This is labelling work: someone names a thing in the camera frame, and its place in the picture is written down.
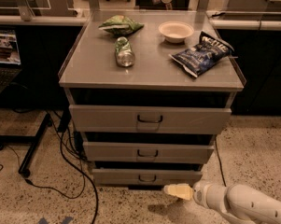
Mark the grey top drawer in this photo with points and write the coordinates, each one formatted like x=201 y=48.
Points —
x=148 y=119

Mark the grey bottom drawer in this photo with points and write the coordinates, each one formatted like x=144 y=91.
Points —
x=128 y=177

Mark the grey drawer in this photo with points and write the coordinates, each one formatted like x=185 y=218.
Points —
x=148 y=119
x=139 y=152
x=128 y=177

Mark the white paper bowl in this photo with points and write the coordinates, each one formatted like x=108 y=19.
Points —
x=176 y=31

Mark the blue Kettle chip bag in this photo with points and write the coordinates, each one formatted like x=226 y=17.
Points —
x=201 y=57

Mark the open laptop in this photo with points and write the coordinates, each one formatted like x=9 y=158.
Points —
x=10 y=59

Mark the grey middle drawer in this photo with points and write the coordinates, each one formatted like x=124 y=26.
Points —
x=139 y=152

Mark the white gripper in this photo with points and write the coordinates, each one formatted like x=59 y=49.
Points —
x=201 y=194

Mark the grey drawer cabinet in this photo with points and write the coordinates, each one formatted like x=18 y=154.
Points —
x=91 y=76

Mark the green chip bag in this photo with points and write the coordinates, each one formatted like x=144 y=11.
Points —
x=120 y=25

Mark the green soda can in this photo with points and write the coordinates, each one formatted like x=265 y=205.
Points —
x=124 y=53

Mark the black rolling laptop stand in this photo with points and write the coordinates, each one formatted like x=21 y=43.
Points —
x=31 y=141

